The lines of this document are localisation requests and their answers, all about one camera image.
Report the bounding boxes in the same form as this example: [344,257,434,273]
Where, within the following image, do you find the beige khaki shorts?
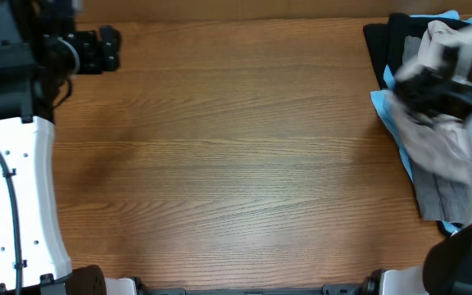
[386,20,472,184]

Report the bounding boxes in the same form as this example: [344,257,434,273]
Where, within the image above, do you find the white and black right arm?
[371,66,471,234]

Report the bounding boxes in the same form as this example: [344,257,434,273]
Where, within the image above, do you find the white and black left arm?
[0,0,143,295]

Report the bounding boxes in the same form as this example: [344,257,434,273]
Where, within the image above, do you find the brown cardboard backdrop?
[76,0,472,23]

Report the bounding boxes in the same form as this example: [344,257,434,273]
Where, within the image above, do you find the light blue folded garment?
[369,10,472,235]

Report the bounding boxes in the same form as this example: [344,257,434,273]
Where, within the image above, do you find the black folded garment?
[361,11,472,238]

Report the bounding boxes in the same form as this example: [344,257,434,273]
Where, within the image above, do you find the grey folded garment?
[388,35,472,223]

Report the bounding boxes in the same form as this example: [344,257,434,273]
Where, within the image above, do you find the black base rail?
[138,284,361,295]

